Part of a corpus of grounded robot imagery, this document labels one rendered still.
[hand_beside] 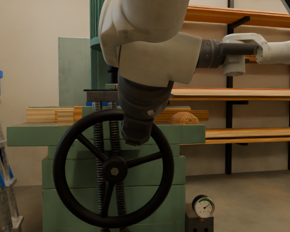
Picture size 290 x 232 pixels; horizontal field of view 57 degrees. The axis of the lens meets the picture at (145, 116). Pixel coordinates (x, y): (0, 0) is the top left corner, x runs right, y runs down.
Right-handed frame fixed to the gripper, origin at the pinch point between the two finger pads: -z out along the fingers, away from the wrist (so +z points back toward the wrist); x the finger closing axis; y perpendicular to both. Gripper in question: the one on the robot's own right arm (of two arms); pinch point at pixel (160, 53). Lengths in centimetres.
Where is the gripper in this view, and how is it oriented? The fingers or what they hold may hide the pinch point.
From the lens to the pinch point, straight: 84.3
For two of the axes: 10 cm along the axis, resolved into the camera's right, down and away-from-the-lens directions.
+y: -1.0, 0.8, 9.9
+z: 10.0, 0.0, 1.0
